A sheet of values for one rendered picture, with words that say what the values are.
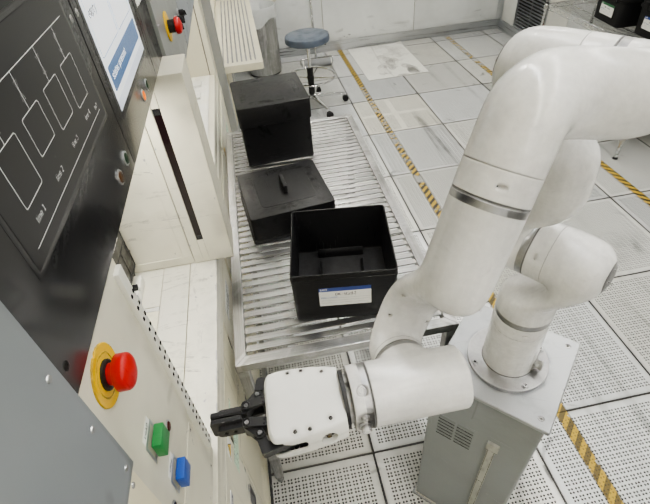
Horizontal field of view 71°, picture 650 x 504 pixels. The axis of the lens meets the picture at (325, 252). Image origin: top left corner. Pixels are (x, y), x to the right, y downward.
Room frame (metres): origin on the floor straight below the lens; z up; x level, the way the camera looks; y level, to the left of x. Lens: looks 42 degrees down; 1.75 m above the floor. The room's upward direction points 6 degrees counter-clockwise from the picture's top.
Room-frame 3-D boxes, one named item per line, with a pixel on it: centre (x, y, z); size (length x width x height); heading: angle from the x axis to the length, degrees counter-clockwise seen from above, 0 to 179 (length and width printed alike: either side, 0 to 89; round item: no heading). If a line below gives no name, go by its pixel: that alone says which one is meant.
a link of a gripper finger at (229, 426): (0.28, 0.13, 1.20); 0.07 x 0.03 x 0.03; 96
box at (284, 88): (1.80, 0.16, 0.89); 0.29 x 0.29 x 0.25; 10
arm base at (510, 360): (0.63, -0.42, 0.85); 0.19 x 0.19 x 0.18
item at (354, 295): (0.94, -0.05, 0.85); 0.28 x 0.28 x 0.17; 89
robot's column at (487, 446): (0.63, -0.42, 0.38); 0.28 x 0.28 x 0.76; 52
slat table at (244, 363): (1.36, 0.03, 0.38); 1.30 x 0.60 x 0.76; 7
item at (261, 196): (1.32, 0.12, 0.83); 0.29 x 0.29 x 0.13; 13
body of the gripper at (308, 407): (0.30, 0.04, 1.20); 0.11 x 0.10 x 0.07; 96
